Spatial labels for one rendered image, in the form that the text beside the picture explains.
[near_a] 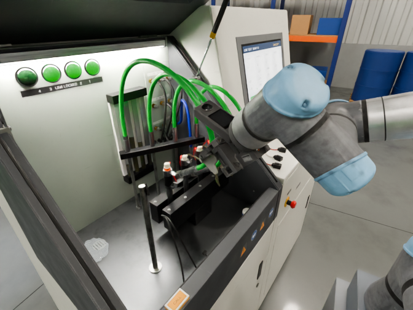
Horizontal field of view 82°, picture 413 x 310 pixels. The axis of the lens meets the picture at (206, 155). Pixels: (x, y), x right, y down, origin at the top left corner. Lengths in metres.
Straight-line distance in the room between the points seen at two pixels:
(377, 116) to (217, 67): 0.63
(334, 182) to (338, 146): 0.05
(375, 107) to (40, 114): 0.79
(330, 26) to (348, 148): 5.45
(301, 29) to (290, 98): 5.52
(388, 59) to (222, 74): 4.41
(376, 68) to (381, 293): 4.66
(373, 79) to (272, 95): 4.91
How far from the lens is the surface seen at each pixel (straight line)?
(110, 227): 1.00
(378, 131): 0.48
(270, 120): 0.35
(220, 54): 0.96
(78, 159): 0.91
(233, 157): 0.48
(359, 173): 0.37
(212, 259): 0.70
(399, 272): 0.68
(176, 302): 0.63
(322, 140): 0.35
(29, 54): 0.77
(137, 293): 0.81
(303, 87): 0.33
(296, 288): 1.86
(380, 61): 5.18
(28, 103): 0.81
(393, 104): 0.48
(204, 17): 0.98
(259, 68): 1.20
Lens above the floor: 1.51
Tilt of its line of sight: 30 degrees down
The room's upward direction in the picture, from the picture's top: straight up
